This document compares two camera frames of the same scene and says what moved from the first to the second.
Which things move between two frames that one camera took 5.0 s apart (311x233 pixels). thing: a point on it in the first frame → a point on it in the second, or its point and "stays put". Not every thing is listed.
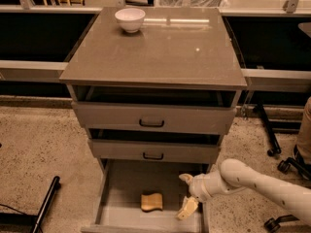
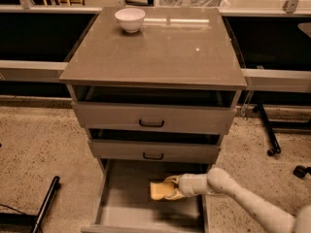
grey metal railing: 266,80 stays put
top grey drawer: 150,116 stays put
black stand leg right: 274,147 stays put
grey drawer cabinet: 155,104 stays put
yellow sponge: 152,202 → 158,190
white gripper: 196,186 → 188,184
